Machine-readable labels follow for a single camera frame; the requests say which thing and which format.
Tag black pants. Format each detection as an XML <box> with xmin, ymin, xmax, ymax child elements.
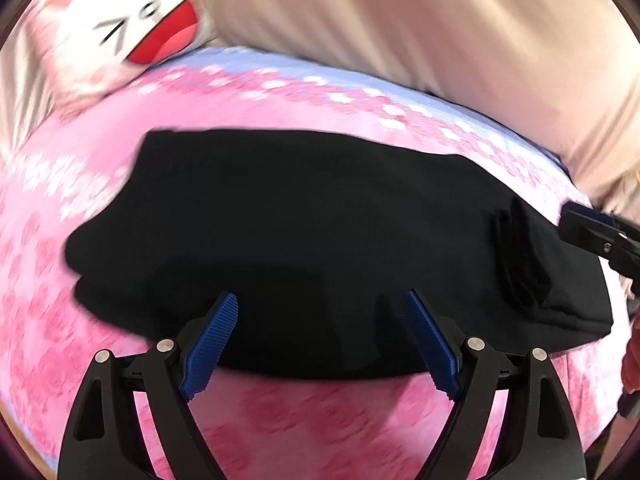
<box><xmin>65</xmin><ymin>129</ymin><xmax>613</xmax><ymax>380</ymax></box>

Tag pink floral bed sheet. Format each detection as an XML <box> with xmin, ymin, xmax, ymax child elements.
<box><xmin>0</xmin><ymin>45</ymin><xmax>616</xmax><ymax>480</ymax></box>

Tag beige hanging sheet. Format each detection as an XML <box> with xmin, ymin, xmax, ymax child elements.
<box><xmin>203</xmin><ymin>0</ymin><xmax>639</xmax><ymax>220</ymax></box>

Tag white satin curtain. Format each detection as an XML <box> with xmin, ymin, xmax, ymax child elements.
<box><xmin>1</xmin><ymin>0</ymin><xmax>52</xmax><ymax>162</ymax></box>

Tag cat face pillow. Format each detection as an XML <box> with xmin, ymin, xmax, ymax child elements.
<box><xmin>26</xmin><ymin>0</ymin><xmax>215</xmax><ymax>116</ymax></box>

